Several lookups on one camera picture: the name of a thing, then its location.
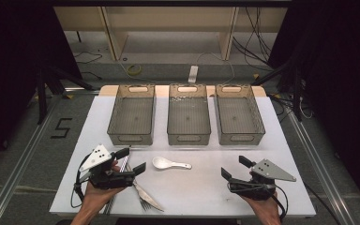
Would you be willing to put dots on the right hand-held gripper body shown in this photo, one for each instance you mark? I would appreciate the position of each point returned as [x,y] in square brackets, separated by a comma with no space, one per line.
[256,189]

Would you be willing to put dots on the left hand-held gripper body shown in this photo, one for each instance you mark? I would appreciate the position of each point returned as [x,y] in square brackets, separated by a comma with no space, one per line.
[104,179]

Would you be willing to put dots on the metal chopstick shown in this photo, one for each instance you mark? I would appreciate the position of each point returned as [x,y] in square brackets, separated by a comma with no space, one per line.
[125,163]
[122,165]

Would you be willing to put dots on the white ceramic spoon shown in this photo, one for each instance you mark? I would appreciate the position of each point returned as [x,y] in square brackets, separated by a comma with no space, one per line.
[161,162]

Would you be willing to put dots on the metal table knife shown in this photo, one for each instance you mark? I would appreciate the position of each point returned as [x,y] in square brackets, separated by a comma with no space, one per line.
[151,201]

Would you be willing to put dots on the metal fork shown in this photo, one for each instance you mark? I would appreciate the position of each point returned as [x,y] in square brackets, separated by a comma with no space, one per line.
[145,205]

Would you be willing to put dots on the clear grey plastic bin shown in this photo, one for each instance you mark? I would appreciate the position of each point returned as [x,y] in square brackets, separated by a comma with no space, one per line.
[188,117]
[239,117]
[132,117]

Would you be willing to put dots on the person's left hand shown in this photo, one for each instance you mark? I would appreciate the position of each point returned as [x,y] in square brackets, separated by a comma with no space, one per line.
[98,197]

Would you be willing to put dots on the person's right hand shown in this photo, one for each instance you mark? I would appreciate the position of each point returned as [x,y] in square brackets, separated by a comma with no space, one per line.
[267,211]

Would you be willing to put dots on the white table sheet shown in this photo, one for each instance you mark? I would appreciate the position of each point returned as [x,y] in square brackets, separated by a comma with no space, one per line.
[193,190]

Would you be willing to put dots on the black metal stand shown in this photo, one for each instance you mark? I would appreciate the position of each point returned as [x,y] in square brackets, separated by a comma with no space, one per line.
[41,93]
[296,93]

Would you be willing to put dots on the white power strip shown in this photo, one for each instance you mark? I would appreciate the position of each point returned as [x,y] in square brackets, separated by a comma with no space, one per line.
[193,74]

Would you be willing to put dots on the light wooden shelf unit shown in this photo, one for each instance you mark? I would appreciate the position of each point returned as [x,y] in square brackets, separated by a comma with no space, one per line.
[168,22]

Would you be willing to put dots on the aluminium floor rail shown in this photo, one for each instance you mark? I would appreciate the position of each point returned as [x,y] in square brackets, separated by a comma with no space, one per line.
[320,168]
[18,165]

